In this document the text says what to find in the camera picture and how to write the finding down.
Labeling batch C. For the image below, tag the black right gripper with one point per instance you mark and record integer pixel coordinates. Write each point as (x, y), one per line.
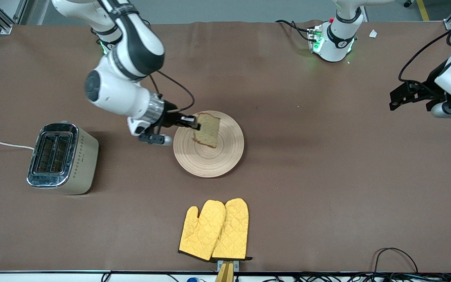
(169, 118)

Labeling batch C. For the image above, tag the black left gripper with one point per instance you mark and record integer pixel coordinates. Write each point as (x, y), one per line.
(428, 89)

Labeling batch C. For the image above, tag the slice of toast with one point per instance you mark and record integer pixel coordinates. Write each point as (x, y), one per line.
(208, 131)

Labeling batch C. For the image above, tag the round wooden plate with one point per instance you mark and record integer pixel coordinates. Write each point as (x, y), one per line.
(210, 160)

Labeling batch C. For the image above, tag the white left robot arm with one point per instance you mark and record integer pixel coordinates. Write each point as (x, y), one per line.
(339, 39)

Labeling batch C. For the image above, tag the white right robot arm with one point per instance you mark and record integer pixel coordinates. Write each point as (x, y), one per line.
(123, 78)

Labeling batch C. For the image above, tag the white paper scrap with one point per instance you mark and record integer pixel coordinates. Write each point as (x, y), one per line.
(373, 33)

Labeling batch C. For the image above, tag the yellow quilted oven mitt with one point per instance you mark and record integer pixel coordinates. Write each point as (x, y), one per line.
(234, 231)
(202, 231)

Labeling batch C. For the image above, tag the beige chrome toaster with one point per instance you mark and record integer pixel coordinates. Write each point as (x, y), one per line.
(80, 160)

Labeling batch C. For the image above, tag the brown table cover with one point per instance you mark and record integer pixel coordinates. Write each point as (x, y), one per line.
(327, 196)

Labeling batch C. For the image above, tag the small blue object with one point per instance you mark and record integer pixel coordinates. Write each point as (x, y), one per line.
(192, 280)

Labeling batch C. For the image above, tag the small metal bracket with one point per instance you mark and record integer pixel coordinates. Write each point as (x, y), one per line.
(236, 265)

